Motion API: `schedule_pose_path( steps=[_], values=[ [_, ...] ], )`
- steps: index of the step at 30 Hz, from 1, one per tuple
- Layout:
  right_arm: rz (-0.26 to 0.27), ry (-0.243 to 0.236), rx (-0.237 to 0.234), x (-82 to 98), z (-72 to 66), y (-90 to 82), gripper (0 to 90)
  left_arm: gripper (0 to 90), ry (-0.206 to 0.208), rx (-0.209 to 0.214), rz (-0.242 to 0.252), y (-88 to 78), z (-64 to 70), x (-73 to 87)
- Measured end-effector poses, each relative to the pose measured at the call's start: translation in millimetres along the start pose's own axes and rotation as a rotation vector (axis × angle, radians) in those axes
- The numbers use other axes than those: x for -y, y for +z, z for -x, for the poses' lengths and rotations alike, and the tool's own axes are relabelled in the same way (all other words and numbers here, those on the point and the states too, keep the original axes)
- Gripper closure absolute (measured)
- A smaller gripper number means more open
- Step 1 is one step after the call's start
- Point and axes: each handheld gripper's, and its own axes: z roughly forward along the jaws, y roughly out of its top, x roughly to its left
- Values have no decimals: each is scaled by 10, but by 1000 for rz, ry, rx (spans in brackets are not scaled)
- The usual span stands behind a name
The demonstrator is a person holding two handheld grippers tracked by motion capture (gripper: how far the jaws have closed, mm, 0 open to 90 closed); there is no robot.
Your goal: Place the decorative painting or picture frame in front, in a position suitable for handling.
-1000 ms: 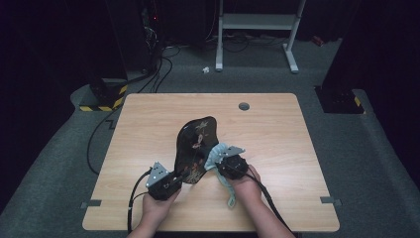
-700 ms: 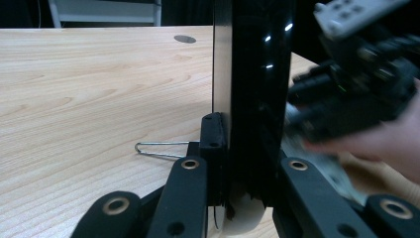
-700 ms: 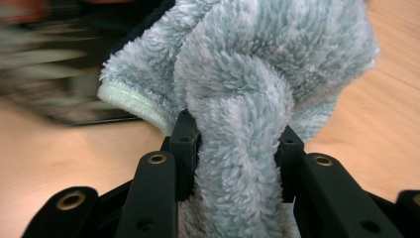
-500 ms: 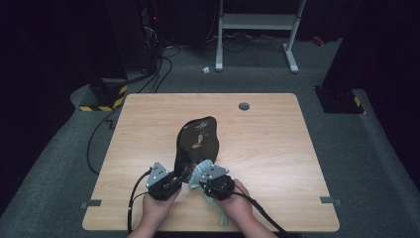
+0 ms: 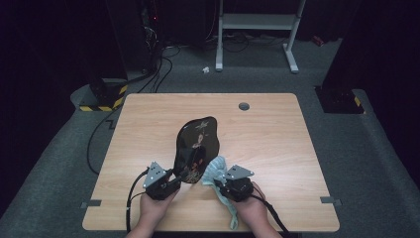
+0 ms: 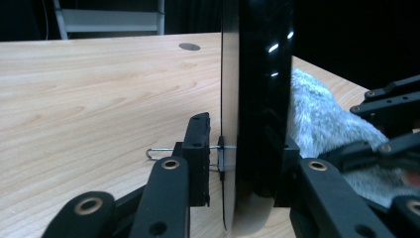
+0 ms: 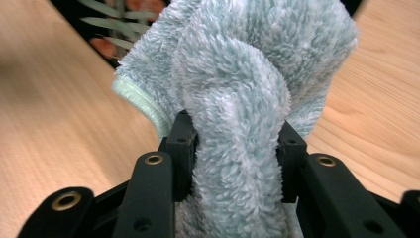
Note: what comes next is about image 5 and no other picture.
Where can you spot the white metal stand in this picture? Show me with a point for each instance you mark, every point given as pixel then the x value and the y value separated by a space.
pixel 257 21

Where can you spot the black yellow striped base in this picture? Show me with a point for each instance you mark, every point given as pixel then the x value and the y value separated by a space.
pixel 340 100
pixel 105 95

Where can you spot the small white floor scrap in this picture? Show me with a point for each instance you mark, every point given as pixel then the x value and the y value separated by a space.
pixel 205 70

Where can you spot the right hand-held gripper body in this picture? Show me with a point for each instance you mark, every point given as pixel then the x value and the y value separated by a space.
pixel 239 188

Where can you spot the small red floor object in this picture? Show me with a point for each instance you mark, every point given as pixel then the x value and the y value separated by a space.
pixel 318 40

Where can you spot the grey table edge bracket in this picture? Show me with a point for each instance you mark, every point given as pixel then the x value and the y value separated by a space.
pixel 92 203
pixel 330 200

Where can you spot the light blue fluffy cloth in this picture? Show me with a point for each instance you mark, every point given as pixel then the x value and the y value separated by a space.
pixel 214 168

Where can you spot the grey table grommet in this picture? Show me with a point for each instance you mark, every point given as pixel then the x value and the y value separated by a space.
pixel 244 106

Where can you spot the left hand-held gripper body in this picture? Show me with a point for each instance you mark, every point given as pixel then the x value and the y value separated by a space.
pixel 158 185

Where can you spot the black equipment rack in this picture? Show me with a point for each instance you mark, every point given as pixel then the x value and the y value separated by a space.
pixel 135 36

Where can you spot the person's left hand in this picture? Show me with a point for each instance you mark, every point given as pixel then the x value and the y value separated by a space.
pixel 153 211

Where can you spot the person's right hand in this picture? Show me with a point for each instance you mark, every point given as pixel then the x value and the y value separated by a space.
pixel 254 211

